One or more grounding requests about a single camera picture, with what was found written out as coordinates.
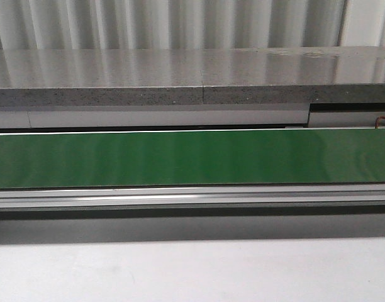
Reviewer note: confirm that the white pleated curtain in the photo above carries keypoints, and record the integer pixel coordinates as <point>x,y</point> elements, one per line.
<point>190,24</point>

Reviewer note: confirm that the aluminium conveyor front rail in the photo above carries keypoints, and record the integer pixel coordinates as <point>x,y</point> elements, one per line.
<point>199,200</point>

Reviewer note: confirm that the green conveyor belt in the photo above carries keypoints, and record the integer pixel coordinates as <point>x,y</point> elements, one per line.
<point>172,158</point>

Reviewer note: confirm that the grey stone shelf slab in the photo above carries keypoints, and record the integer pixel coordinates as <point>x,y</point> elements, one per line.
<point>309,75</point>

